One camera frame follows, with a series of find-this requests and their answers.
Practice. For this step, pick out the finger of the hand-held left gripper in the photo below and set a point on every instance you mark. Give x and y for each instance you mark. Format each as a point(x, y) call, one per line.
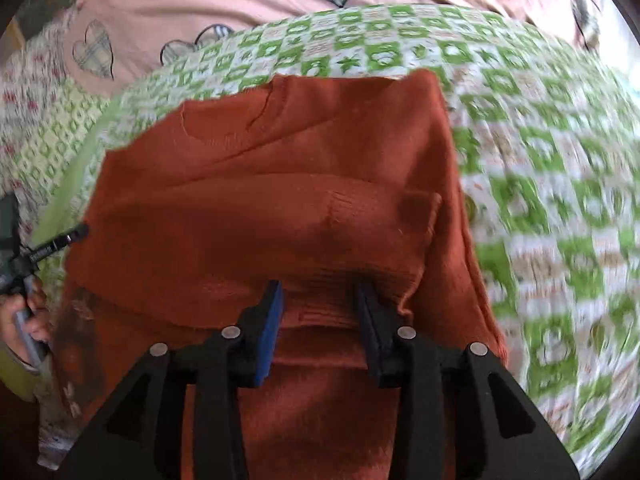
point(57, 242)

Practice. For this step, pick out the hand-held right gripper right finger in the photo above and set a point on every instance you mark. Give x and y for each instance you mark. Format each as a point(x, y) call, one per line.
point(370, 330)

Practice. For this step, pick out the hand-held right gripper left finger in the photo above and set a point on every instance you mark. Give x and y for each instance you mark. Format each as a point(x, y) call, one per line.
point(270, 330)

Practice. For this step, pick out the rust orange knit sweater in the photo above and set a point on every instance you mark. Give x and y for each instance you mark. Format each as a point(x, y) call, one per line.
point(300, 200)

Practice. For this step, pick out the person's left forearm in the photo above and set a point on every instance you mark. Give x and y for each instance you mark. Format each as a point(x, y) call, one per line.
point(15, 375)

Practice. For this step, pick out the person's left hand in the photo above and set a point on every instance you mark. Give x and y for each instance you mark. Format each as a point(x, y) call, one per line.
point(32, 322)

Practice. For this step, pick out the green checkered printed pillow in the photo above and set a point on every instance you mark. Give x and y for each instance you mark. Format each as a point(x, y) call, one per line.
point(55, 135)

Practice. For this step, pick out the floral print pillow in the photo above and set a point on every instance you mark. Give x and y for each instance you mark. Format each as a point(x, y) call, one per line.
point(30, 90)

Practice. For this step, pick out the green checkered printed bedsheet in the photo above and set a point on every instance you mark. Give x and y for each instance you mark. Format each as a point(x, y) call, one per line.
point(530, 185)

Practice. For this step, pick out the pink quilt with plaid hearts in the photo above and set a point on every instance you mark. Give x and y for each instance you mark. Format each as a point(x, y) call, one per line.
point(210, 5)

